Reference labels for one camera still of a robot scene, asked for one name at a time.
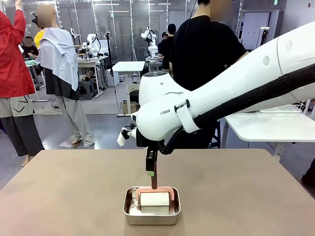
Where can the grey plastic stool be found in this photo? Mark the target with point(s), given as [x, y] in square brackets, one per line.
[86, 91]

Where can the black chair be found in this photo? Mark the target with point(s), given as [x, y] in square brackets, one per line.
[308, 174]

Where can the mannequin in striped shirt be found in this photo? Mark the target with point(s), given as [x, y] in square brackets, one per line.
[59, 54]

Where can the person in black t-shirt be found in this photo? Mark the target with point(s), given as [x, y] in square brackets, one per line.
[204, 49]

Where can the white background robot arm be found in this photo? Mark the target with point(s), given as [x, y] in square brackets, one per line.
[152, 46]
[92, 39]

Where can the pink lint roller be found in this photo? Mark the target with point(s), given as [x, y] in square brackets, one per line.
[155, 199]

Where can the white workbench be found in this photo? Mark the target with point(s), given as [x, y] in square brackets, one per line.
[86, 60]

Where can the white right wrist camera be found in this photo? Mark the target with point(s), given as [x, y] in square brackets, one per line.
[121, 140]

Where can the mannequin in red jacket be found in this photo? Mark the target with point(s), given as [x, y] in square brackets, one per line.
[12, 61]

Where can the seated person in black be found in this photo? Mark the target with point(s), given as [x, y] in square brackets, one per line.
[29, 50]

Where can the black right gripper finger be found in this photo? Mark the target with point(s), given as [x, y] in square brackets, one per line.
[150, 159]
[157, 161]

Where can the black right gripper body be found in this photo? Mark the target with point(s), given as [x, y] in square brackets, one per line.
[141, 141]

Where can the white side table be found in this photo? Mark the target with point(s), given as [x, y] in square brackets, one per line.
[270, 127]

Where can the cardboard box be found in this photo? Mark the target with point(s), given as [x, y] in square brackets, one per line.
[128, 108]

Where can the rectangular metal tin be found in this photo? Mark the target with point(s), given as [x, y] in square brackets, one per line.
[150, 218]

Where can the person in yellow shirt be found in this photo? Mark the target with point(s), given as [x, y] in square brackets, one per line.
[39, 38]

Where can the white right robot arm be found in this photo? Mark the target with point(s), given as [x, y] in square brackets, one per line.
[221, 81]

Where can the black camera tripod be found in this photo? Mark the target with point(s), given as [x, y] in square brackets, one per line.
[264, 28]

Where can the person with black cap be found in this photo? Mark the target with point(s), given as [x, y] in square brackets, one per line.
[166, 49]

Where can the white background desk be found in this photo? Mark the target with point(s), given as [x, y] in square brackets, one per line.
[130, 65]

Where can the white equipment cart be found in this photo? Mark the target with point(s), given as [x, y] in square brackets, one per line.
[153, 59]

